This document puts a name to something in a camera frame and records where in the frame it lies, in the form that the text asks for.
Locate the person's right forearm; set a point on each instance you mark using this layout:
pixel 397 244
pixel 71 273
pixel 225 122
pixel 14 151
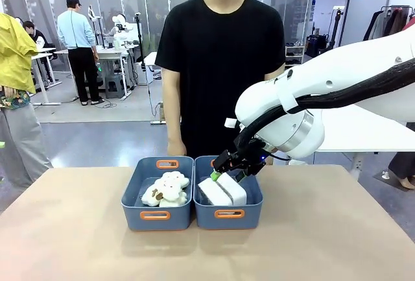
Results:
pixel 172 118

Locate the white paper tag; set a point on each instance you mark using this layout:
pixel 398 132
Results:
pixel 231 123

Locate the white cloud plush toy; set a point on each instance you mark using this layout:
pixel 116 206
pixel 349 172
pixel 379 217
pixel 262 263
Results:
pixel 152 196
pixel 173 180
pixel 175 201

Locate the grey plastic stool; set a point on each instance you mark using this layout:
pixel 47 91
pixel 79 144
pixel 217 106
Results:
pixel 115 86

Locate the person's right hand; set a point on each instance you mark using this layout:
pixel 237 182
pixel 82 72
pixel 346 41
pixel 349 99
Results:
pixel 176 148

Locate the shoe rack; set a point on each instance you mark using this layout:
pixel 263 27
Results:
pixel 295 54

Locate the person in yellow jacket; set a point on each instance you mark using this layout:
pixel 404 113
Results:
pixel 16 54

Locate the seated person's legs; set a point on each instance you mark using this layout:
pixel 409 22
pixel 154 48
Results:
pixel 402 167

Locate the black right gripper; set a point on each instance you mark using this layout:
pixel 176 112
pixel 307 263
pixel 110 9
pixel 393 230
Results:
pixel 243 159

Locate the black light stand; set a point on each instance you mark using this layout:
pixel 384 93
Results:
pixel 337 24

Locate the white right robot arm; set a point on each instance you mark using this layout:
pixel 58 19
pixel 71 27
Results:
pixel 340 63

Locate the black tripod stand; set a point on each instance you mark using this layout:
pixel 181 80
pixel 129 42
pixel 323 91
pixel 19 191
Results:
pixel 140 41

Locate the person in black t-shirt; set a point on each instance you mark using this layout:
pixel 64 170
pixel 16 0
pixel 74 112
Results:
pixel 220 67

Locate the seated person dark hair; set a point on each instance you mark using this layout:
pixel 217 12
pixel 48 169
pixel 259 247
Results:
pixel 34 34

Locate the black equipment case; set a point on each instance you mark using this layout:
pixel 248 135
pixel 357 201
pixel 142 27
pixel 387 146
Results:
pixel 316 45

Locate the white humanoid robot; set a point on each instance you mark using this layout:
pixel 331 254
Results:
pixel 121 31

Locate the man in light blue shirt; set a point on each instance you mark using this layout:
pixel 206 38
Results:
pixel 74 31

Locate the white office desk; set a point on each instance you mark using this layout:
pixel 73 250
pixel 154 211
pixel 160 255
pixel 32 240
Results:
pixel 42 54
pixel 107 53

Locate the clothes rack with garments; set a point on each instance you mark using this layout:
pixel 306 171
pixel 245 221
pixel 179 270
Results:
pixel 389 21

